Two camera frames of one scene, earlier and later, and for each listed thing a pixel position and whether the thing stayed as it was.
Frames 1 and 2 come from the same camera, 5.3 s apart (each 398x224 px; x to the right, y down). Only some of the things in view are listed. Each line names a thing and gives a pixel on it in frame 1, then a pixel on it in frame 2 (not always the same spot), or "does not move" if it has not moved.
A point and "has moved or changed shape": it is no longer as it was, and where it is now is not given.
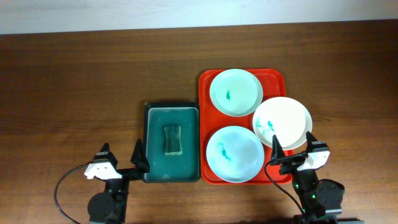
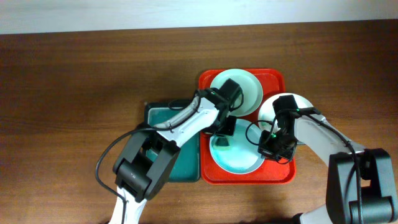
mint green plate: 236,93 does not move
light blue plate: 235,154 has moved or changed shape
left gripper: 141,164 → 231,132
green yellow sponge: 172,134 has moved or changed shape
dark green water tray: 181,168 does not move
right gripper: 278,155 → 265,148
